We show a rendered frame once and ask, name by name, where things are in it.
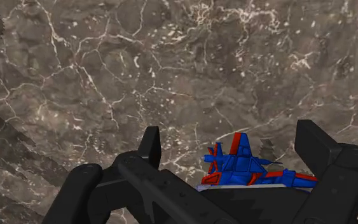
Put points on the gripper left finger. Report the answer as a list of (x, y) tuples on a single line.
[(141, 183)]

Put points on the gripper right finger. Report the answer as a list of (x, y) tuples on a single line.
[(333, 173)]

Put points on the blue and red toy jet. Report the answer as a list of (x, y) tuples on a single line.
[(243, 169)]

